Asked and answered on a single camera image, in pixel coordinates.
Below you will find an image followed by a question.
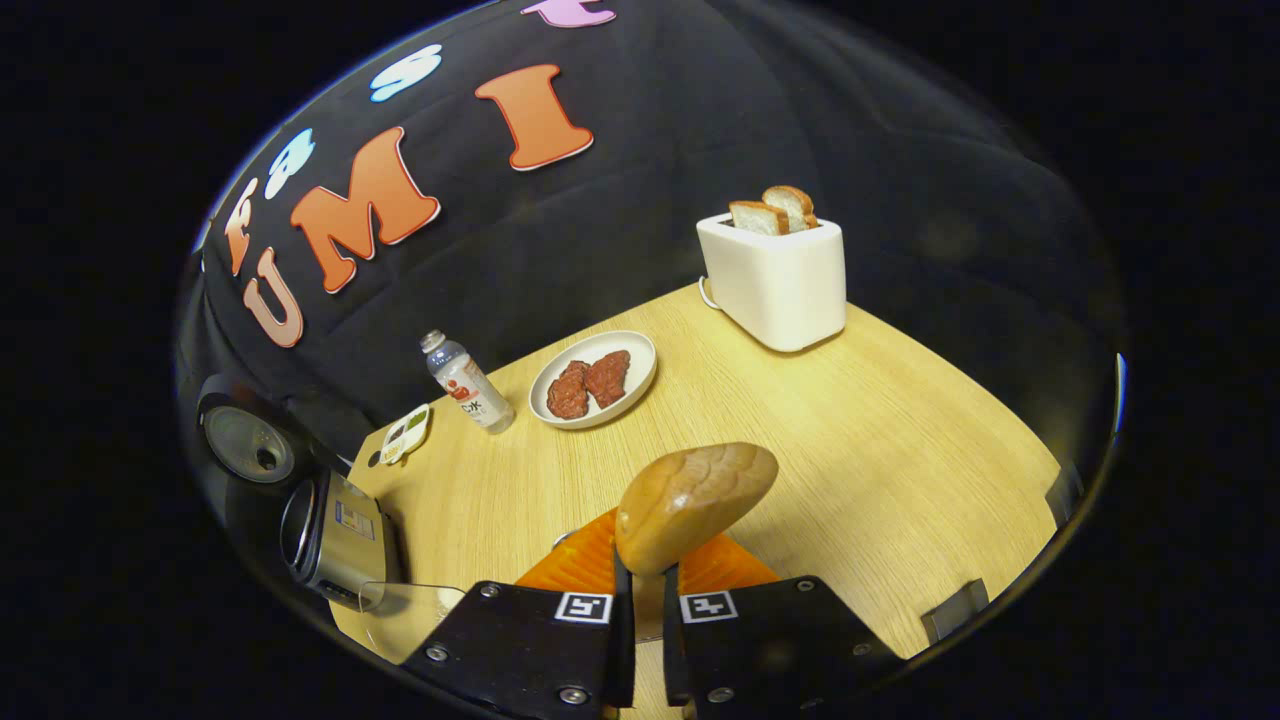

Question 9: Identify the divided white grain dish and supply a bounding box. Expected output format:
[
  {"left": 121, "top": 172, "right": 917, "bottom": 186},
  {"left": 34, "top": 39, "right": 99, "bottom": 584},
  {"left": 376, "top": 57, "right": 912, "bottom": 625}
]
[{"left": 380, "top": 403, "right": 433, "bottom": 467}]

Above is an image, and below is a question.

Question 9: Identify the white round plate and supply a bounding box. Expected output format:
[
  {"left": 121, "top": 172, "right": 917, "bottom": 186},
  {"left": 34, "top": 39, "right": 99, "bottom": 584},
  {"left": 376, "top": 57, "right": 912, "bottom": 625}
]
[{"left": 528, "top": 330, "right": 659, "bottom": 431}]

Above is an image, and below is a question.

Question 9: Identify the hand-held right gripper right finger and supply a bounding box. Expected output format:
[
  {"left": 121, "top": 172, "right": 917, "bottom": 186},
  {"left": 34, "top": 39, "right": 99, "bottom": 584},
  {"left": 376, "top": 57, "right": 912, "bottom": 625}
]
[{"left": 662, "top": 533, "right": 906, "bottom": 720}]

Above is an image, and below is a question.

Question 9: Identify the wooden spoon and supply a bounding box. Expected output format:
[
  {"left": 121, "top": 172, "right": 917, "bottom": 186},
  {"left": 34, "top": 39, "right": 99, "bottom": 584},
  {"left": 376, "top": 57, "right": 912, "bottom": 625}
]
[{"left": 615, "top": 442, "right": 779, "bottom": 643}]

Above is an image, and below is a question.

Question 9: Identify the white toaster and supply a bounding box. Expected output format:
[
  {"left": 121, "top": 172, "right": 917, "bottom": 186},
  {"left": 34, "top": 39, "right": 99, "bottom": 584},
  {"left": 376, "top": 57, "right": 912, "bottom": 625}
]
[{"left": 696, "top": 212, "right": 847, "bottom": 353}]

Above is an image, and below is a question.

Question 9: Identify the dark grey rice cooker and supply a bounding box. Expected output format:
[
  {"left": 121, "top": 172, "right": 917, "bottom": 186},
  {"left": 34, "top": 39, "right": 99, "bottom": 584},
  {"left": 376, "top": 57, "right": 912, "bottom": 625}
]
[{"left": 195, "top": 372, "right": 403, "bottom": 613}]

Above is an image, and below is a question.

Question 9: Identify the clear drink bottle red label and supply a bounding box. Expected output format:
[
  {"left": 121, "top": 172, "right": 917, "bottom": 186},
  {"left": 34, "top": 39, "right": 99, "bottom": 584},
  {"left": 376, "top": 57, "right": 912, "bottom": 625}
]
[{"left": 420, "top": 330, "right": 516, "bottom": 435}]

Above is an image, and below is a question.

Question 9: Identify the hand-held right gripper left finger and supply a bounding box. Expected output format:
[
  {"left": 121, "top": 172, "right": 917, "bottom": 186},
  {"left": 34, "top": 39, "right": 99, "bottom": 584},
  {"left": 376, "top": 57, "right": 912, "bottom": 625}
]
[{"left": 400, "top": 507, "right": 636, "bottom": 720}]

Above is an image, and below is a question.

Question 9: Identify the bread slice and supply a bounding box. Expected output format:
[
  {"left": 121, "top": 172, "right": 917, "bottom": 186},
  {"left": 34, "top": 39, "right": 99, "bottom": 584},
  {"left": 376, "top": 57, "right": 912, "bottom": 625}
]
[
  {"left": 762, "top": 185, "right": 819, "bottom": 233},
  {"left": 729, "top": 200, "right": 791, "bottom": 237}
]

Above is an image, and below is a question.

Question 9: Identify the red meat piece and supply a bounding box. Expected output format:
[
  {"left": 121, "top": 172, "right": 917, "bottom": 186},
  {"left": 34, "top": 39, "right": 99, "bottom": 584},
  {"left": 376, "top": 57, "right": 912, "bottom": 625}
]
[
  {"left": 546, "top": 360, "right": 591, "bottom": 421},
  {"left": 584, "top": 349, "right": 632, "bottom": 409}
]

